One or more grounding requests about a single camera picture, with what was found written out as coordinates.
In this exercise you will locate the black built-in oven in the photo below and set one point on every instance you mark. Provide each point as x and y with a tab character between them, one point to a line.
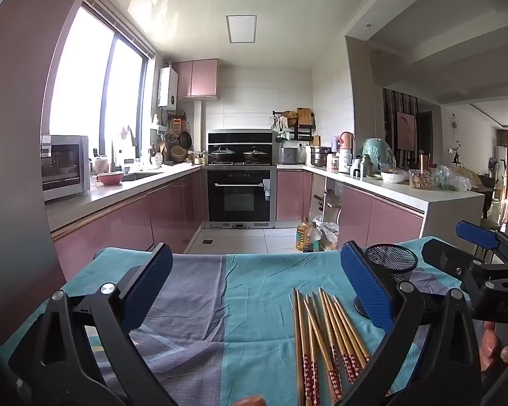
239	198

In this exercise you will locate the black frying pan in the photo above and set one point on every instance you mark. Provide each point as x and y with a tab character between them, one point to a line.
186	140

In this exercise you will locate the person's left hand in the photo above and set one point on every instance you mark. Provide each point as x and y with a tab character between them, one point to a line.
249	401

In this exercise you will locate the bundle of wooden chopsticks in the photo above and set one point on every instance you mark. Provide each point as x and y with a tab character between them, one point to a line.
309	372

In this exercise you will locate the woven bamboo basket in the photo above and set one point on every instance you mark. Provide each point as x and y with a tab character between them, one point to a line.
178	153

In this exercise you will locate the pink wall cabinet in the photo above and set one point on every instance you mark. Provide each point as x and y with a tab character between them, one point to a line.
197	78

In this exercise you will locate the pink base cabinets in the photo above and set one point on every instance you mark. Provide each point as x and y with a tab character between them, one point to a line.
364	215
122	228

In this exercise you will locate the teal countertop appliance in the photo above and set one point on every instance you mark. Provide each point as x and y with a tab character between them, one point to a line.
379	154

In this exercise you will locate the teal and grey tablecloth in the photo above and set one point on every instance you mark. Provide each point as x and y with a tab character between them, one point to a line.
258	304

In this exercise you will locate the dark thermos bottle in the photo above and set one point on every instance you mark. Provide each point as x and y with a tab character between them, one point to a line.
362	167

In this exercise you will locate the plastic bag of greens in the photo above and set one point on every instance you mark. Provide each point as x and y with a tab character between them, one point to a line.
451	179

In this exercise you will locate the framed wall picture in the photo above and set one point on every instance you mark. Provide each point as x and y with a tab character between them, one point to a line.
405	131

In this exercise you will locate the wooden cutting board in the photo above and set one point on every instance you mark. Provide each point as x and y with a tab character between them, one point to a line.
305	116

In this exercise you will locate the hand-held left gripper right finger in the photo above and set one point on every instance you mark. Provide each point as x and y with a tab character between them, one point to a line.
368	287

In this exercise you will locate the clear food container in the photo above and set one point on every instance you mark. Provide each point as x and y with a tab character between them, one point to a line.
420	180

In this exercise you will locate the kitchen window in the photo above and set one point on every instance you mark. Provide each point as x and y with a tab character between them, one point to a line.
84	72

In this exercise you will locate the square ceiling light panel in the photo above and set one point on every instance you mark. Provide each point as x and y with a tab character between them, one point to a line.
241	28

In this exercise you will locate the clear plastic floor bag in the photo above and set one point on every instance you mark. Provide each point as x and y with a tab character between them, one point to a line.
328	232

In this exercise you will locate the black integrated stove hood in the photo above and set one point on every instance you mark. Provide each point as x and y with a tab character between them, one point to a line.
239	137

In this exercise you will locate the silver rice cooker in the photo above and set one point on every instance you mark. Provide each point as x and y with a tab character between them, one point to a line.
289	156

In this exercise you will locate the black pot with glass lid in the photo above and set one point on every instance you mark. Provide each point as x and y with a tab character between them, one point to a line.
222	154
255	155

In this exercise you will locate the pink bowl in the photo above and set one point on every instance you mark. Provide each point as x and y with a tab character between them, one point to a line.
110	179

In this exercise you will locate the pink kettle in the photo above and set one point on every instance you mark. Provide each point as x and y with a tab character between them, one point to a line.
347	141

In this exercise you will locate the person's right hand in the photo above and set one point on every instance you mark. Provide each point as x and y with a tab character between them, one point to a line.
489	346

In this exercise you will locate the black mesh utensil holder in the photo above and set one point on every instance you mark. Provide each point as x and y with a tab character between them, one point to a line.
391	262

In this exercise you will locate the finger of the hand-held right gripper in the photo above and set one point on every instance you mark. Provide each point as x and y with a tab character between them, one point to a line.
476	234
444	260

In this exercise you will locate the white bowl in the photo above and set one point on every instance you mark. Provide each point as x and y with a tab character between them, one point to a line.
393	176

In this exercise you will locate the white water heater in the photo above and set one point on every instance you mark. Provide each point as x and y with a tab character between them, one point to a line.
168	86

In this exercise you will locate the black wall rack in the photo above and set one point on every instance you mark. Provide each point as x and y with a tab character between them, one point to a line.
298	133

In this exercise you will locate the yellow cooking oil bottle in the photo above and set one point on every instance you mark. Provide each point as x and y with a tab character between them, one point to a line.
302	237

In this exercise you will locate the silver microwave oven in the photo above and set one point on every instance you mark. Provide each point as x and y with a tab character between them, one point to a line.
63	169

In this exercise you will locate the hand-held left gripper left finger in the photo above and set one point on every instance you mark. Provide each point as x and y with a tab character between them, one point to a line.
148	287

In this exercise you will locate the copper tumbler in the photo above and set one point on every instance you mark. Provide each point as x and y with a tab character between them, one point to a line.
426	162

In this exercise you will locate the steel stock pot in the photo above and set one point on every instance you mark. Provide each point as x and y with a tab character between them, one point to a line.
319	156

